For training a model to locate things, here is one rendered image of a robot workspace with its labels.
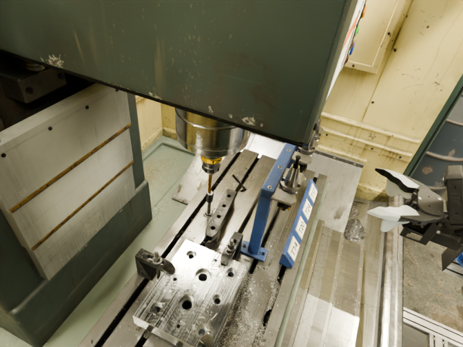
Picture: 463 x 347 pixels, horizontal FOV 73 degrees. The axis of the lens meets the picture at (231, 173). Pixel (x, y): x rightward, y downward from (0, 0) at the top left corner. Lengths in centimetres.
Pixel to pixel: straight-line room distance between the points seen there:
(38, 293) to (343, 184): 141
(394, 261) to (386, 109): 69
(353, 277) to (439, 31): 104
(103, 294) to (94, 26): 111
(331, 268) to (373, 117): 75
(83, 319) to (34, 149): 75
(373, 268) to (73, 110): 136
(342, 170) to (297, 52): 142
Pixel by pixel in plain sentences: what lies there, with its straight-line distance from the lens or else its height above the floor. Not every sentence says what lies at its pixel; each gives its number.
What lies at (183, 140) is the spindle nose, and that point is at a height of 150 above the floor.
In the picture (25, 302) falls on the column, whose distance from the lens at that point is 123.
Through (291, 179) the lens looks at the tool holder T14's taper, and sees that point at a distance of 96.
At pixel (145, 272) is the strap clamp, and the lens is 110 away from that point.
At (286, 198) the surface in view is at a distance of 95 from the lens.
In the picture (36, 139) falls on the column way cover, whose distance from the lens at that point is 91.
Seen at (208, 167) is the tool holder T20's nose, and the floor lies 141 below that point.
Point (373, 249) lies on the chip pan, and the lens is 170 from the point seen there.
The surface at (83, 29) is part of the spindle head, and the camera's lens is 60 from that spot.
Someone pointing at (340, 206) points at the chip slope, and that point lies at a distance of 171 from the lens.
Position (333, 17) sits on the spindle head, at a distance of 41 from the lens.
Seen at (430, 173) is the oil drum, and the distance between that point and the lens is 288.
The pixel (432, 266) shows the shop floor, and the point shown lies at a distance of 281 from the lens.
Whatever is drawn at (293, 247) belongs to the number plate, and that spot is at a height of 94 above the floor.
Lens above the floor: 187
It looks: 40 degrees down
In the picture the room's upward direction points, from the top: 7 degrees clockwise
